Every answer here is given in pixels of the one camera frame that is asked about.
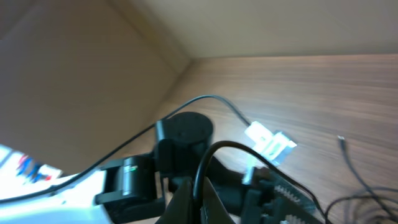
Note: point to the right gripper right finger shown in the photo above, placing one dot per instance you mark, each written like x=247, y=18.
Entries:
x=212, y=210

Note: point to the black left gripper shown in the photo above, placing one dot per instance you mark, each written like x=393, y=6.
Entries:
x=259, y=195

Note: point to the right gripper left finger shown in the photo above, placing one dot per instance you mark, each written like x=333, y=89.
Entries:
x=179, y=209

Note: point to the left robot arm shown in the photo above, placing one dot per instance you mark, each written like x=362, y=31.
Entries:
x=180, y=181

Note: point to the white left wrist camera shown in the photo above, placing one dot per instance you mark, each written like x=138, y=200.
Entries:
x=274, y=147

